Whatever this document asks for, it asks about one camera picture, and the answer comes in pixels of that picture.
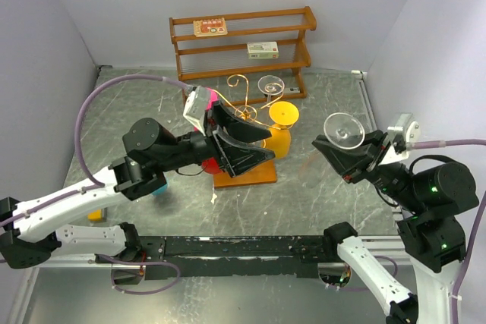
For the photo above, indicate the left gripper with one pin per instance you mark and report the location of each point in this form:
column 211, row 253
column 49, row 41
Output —
column 232, row 157

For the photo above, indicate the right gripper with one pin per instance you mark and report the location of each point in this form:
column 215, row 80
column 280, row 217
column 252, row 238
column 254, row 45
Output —
column 352, row 162

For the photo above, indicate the clear wine glass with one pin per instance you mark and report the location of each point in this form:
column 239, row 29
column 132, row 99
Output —
column 343, row 132

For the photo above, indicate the red wine glass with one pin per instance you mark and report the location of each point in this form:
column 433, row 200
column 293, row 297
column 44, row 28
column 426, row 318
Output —
column 211, row 166

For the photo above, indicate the yellow wine glass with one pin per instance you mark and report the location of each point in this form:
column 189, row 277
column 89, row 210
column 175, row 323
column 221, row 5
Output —
column 284, row 115

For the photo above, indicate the pink wine glass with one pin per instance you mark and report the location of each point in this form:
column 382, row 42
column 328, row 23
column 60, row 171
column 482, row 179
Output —
column 211, row 100

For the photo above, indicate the frosted clear tall glass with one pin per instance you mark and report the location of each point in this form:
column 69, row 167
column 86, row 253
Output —
column 271, row 86

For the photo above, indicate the blue wine glass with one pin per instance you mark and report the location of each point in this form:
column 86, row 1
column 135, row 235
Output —
column 160, row 190

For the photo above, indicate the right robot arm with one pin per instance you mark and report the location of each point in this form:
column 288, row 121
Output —
column 434, row 240

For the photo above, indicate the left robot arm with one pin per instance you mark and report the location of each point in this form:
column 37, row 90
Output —
column 39, row 229

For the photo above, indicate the gold wine glass rack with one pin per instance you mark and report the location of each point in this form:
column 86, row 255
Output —
column 264, row 173

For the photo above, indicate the wooden shelf rack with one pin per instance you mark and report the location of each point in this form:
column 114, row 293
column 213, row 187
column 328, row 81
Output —
column 222, row 55

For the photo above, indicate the green white small box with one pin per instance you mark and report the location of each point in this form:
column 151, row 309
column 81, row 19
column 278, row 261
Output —
column 263, row 50

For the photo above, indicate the yellow grey sponge block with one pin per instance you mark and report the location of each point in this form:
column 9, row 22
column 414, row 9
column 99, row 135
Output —
column 98, row 215

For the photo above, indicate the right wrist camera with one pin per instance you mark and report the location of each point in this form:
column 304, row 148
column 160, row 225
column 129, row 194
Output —
column 403, row 132

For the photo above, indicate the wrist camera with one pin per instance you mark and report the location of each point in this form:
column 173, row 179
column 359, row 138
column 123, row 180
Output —
column 186, row 112
column 403, row 132

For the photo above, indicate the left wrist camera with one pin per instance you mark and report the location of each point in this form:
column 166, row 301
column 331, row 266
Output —
column 186, row 112

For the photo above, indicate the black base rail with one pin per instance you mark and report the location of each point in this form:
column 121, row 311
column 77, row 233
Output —
column 196, row 256

